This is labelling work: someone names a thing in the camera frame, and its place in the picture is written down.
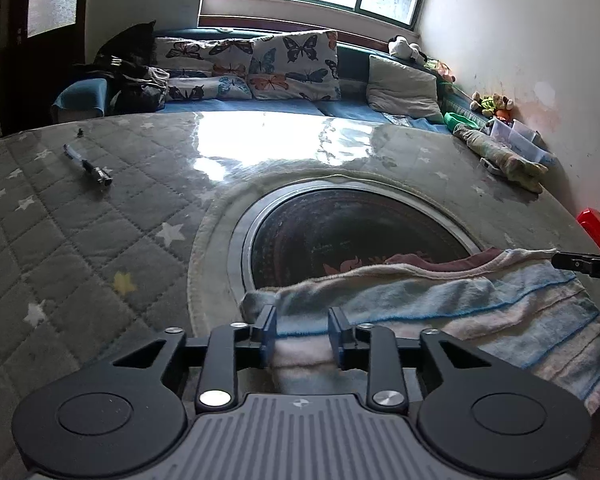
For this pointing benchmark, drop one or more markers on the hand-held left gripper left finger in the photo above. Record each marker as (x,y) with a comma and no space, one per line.
(269,335)

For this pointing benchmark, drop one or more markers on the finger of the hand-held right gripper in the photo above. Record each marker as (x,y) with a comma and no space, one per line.
(575,261)

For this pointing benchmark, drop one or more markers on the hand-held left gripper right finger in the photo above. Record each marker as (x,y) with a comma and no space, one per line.
(336,337)

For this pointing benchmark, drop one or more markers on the striped pastel towel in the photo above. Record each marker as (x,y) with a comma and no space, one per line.
(480,310)

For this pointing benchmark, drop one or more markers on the pile of black clothes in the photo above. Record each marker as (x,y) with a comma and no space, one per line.
(125,80)

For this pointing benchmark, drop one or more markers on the red box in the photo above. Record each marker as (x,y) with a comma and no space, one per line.
(597,227)

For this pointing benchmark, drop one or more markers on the folded pale yellow cloth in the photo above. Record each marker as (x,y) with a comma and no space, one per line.
(505,157)

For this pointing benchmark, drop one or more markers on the clear plastic box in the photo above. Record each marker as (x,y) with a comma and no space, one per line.
(525,140)

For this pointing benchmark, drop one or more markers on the orange plush toy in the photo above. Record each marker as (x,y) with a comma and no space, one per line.
(505,107)

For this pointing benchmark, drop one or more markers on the green yellow plush toy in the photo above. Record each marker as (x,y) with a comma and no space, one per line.
(489,105)

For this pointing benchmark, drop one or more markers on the brown plush toy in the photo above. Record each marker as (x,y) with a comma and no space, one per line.
(476,101)

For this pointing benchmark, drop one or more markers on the blue sofa bench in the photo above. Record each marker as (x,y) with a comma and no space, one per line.
(280,107)

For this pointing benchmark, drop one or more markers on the grey quilted star table cover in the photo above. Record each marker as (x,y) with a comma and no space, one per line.
(55,240)

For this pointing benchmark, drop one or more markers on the green and pink plush toys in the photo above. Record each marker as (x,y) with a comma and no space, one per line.
(440,70)

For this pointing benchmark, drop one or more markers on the plain grey cushion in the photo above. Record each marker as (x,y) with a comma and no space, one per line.
(405,87)

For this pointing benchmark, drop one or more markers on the small pen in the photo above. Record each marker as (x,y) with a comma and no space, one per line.
(87,164)

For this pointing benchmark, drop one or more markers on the flat butterfly print cushion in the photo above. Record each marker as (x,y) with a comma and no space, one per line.
(210,87)

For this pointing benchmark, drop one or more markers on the large butterfly print pillow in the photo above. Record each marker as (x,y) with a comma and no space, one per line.
(295,67)

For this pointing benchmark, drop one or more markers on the black and white plush toy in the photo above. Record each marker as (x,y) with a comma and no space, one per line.
(405,48)

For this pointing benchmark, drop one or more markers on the long butterfly print pillow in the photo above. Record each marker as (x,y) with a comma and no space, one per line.
(200,52)

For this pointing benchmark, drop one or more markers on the dark wooden door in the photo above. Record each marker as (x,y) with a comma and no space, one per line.
(45,35)

